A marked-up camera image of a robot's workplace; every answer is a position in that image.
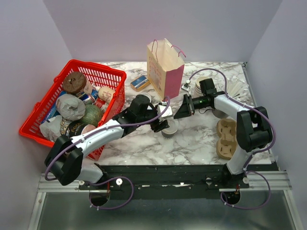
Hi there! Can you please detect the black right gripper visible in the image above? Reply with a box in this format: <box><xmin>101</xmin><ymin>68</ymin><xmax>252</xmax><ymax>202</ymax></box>
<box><xmin>174</xmin><ymin>93</ymin><xmax>209</xmax><ymax>119</ymax></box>

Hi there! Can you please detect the white plastic cup lid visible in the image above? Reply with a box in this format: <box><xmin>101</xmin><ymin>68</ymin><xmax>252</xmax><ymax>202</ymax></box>
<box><xmin>166</xmin><ymin>118</ymin><xmax>179</xmax><ymax>130</ymax></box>

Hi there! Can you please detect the black paper coffee cup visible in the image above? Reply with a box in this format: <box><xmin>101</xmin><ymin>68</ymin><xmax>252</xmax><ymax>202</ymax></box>
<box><xmin>161</xmin><ymin>128</ymin><xmax>177</xmax><ymax>138</ymax></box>

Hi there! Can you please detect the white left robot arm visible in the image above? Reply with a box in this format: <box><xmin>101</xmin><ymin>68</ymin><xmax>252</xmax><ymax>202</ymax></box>
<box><xmin>45</xmin><ymin>94</ymin><xmax>170</xmax><ymax>189</ymax></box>

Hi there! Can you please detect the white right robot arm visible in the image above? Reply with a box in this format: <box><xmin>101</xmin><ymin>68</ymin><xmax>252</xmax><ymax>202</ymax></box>
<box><xmin>174</xmin><ymin>79</ymin><xmax>273</xmax><ymax>188</ymax></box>

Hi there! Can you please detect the stack of paper cups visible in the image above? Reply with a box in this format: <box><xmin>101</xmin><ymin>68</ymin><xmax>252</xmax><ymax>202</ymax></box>
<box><xmin>194</xmin><ymin>76</ymin><xmax>215</xmax><ymax>96</ymax></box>

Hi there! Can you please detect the blue and tan small box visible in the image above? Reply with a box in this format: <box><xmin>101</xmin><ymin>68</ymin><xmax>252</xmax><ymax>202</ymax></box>
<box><xmin>130</xmin><ymin>75</ymin><xmax>150</xmax><ymax>92</ymax></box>

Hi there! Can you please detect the pink and cream paper bag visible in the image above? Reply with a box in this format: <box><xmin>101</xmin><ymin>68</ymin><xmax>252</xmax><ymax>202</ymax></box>
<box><xmin>147</xmin><ymin>38</ymin><xmax>186</xmax><ymax>99</ymax></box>

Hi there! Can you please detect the cardboard cup carrier tray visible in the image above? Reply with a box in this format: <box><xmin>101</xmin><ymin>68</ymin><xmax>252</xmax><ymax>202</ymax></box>
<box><xmin>216</xmin><ymin>118</ymin><xmax>238</xmax><ymax>160</ymax></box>

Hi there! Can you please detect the red plastic shopping basket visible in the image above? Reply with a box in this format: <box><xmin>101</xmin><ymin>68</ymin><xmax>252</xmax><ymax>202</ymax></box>
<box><xmin>19</xmin><ymin>59</ymin><xmax>127</xmax><ymax>147</ymax></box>

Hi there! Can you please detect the beige bottle with red print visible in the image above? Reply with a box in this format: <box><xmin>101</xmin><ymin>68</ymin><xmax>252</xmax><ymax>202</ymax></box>
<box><xmin>94</xmin><ymin>86</ymin><xmax>115</xmax><ymax>104</ymax></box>

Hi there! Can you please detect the bundle of wrapped straws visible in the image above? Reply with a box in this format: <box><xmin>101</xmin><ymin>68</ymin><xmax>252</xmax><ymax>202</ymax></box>
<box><xmin>227</xmin><ymin>76</ymin><xmax>250</xmax><ymax>102</ymax></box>

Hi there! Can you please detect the green round melon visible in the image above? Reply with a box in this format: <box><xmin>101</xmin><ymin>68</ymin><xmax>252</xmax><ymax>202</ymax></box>
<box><xmin>80</xmin><ymin>104</ymin><xmax>104</xmax><ymax>127</ymax></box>

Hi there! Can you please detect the black cup noodle container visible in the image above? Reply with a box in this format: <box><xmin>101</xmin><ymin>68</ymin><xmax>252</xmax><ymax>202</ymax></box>
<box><xmin>64</xmin><ymin>121</ymin><xmax>96</xmax><ymax>138</ymax></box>

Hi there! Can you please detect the brown round cork lid jar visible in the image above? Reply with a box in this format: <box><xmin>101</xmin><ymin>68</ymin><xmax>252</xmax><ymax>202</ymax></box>
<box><xmin>62</xmin><ymin>71</ymin><xmax>87</xmax><ymax>94</ymax></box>

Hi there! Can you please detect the grey wrapped bundle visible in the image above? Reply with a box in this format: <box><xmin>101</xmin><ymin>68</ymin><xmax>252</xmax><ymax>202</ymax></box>
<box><xmin>56</xmin><ymin>94</ymin><xmax>85</xmax><ymax>121</ymax></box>

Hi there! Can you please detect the white printed plastic bag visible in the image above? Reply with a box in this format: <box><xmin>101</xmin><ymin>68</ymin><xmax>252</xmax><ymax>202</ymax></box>
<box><xmin>39</xmin><ymin>115</ymin><xmax>72</xmax><ymax>142</ymax></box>

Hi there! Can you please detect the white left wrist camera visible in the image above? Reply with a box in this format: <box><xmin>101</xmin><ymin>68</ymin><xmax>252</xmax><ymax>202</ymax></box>
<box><xmin>157</xmin><ymin>102</ymin><xmax>173</xmax><ymax>119</ymax></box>

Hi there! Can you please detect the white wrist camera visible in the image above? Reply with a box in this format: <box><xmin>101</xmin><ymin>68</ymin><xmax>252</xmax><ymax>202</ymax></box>
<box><xmin>181</xmin><ymin>79</ymin><xmax>191</xmax><ymax>94</ymax></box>
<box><xmin>157</xmin><ymin>102</ymin><xmax>173</xmax><ymax>119</ymax></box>

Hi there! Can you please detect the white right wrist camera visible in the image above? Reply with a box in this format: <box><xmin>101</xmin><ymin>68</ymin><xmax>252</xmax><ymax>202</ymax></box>
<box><xmin>181</xmin><ymin>79</ymin><xmax>191</xmax><ymax>94</ymax></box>

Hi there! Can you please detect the aluminium frame rail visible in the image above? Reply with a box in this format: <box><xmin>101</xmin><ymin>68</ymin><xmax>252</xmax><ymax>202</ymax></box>
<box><xmin>37</xmin><ymin>171</ymin><xmax>92</xmax><ymax>194</ymax></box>

